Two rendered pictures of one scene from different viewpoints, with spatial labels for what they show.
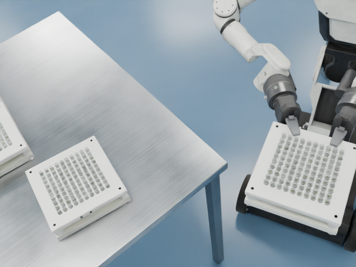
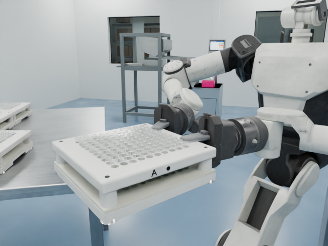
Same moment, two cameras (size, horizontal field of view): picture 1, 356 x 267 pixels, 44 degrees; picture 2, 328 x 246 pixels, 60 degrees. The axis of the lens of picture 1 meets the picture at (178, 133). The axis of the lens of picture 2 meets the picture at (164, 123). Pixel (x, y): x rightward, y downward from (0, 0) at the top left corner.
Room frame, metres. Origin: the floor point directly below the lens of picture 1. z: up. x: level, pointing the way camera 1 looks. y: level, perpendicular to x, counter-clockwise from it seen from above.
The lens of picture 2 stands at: (0.07, -0.56, 1.27)
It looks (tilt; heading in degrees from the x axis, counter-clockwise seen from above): 15 degrees down; 20
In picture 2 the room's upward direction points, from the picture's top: straight up
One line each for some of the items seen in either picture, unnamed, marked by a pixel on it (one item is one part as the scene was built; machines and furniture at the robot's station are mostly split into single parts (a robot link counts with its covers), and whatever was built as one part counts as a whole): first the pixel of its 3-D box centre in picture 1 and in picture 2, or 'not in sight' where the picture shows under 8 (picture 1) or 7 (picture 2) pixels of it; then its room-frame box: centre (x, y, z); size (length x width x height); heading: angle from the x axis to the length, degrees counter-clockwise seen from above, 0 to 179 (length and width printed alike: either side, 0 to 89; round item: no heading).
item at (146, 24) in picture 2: not in sight; (134, 40); (6.45, 2.46, 1.43); 1.32 x 0.01 x 1.11; 94
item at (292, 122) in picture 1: (293, 125); (159, 124); (0.70, -0.32, 1.09); 0.06 x 0.03 x 0.02; 179
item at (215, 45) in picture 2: not in sight; (216, 62); (4.19, 0.13, 1.07); 0.23 x 0.10 x 0.62; 94
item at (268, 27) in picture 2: not in sight; (287, 39); (6.68, -0.90, 1.43); 1.38 x 0.01 x 1.16; 94
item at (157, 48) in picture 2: not in sight; (158, 80); (4.51, 1.13, 0.75); 1.43 x 1.06 x 1.50; 94
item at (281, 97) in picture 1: (283, 105); (170, 123); (0.79, -0.32, 1.07); 0.12 x 0.10 x 0.13; 179
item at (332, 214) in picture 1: (303, 169); (131, 148); (0.56, -0.31, 1.07); 0.25 x 0.24 x 0.02; 57
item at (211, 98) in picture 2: not in sight; (198, 111); (4.03, 0.33, 0.38); 0.63 x 0.57 x 0.76; 94
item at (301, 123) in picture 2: not in sight; (283, 128); (0.80, -0.61, 1.08); 0.13 x 0.07 x 0.09; 75
